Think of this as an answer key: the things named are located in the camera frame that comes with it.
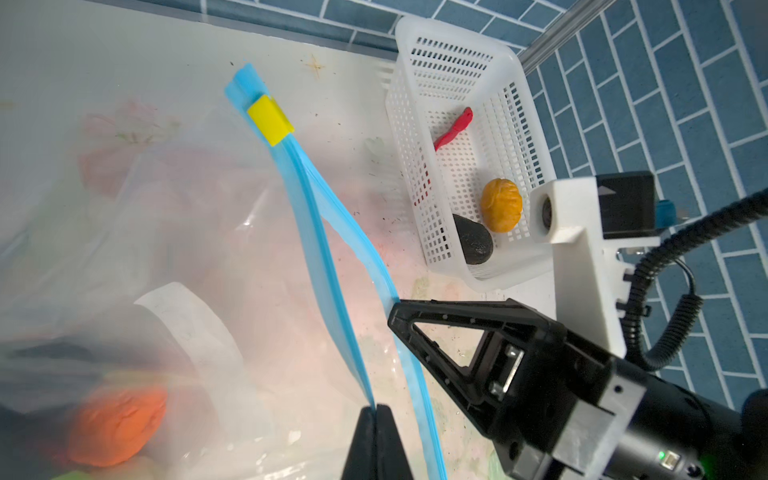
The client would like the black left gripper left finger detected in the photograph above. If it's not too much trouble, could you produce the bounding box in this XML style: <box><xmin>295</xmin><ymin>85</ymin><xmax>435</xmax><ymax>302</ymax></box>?
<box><xmin>340</xmin><ymin>407</ymin><xmax>378</xmax><ymax>480</ymax></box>

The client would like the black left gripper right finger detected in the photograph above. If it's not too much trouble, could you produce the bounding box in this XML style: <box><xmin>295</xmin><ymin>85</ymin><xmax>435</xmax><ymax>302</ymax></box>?
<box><xmin>375</xmin><ymin>404</ymin><xmax>414</xmax><ymax>480</ymax></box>

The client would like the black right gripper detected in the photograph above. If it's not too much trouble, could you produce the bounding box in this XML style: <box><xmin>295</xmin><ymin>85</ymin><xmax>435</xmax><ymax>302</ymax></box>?
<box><xmin>388</xmin><ymin>299</ymin><xmax>756</xmax><ymax>479</ymax></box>

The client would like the large black food piece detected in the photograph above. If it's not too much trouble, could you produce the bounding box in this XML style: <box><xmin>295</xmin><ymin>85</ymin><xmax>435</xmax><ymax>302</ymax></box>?
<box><xmin>453</xmin><ymin>214</ymin><xmax>494</xmax><ymax>265</ymax></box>

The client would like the clear zip top bag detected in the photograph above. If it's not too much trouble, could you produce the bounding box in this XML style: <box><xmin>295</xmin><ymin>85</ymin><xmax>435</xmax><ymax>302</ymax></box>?
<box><xmin>1</xmin><ymin>95</ymin><xmax>447</xmax><ymax>479</ymax></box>

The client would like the yellow food ball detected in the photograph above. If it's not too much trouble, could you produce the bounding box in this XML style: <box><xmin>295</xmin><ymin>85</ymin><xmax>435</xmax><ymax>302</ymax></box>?
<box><xmin>480</xmin><ymin>178</ymin><xmax>523</xmax><ymax>233</ymax></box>

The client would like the white plastic perforated basket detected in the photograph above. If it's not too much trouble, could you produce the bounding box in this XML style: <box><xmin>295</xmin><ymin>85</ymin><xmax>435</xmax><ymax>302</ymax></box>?
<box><xmin>385</xmin><ymin>16</ymin><xmax>556</xmax><ymax>292</ymax></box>

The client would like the red chili pepper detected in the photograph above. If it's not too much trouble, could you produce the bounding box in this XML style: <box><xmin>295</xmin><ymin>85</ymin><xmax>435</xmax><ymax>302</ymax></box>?
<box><xmin>433</xmin><ymin>107</ymin><xmax>474</xmax><ymax>151</ymax></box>

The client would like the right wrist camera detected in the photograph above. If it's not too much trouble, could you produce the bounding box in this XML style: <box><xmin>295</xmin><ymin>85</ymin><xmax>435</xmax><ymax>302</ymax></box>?
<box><xmin>529</xmin><ymin>177</ymin><xmax>660</xmax><ymax>358</ymax></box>

